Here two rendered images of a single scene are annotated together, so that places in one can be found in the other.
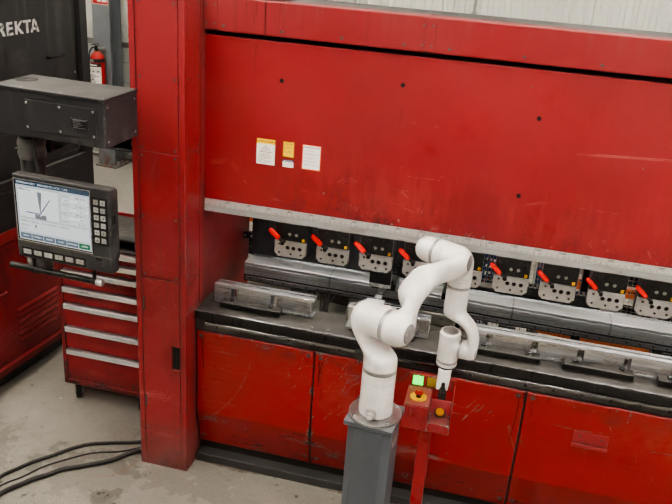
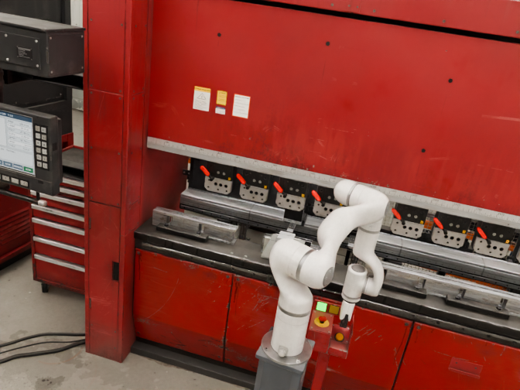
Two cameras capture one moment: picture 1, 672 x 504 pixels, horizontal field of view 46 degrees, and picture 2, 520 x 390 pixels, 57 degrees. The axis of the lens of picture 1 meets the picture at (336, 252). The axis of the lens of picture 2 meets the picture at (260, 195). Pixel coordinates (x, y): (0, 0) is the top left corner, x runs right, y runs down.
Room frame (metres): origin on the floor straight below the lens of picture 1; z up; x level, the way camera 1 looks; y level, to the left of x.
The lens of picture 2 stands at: (1.01, 0.02, 2.19)
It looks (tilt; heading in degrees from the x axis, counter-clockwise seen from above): 23 degrees down; 359
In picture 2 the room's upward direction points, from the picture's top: 8 degrees clockwise
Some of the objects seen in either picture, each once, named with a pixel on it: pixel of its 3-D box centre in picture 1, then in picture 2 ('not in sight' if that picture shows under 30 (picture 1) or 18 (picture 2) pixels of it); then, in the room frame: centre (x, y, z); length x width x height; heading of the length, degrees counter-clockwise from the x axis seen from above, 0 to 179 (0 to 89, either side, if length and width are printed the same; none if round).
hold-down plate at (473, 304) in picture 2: (597, 369); (477, 306); (3.05, -1.18, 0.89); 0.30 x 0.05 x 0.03; 77
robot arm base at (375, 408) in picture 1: (377, 391); (290, 327); (2.42, -0.18, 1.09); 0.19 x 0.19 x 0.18
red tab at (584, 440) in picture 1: (590, 441); (465, 367); (2.95, -1.18, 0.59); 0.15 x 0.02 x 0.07; 77
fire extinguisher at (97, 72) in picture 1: (97, 70); not in sight; (8.15, 2.58, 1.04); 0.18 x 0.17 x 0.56; 72
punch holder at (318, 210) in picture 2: (421, 258); (330, 200); (3.28, -0.38, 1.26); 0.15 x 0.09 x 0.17; 77
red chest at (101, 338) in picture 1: (123, 312); (83, 227); (3.99, 1.18, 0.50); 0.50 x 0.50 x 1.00; 77
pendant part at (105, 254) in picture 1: (70, 219); (18, 144); (3.03, 1.09, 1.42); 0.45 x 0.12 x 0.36; 74
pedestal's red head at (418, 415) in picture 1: (428, 403); (330, 328); (2.90, -0.44, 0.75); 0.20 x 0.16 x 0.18; 79
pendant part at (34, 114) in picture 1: (70, 187); (22, 115); (3.12, 1.12, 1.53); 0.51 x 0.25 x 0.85; 74
